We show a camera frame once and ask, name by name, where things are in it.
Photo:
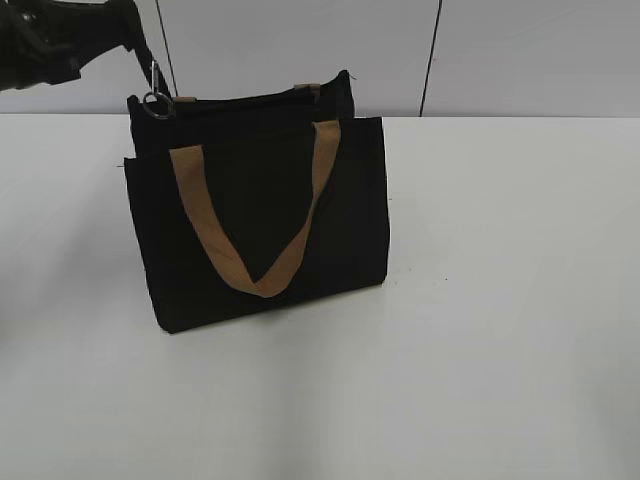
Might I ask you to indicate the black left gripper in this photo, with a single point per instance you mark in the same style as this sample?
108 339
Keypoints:
50 42

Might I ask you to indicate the black tote bag tan handles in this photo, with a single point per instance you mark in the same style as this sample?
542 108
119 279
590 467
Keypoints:
253 204

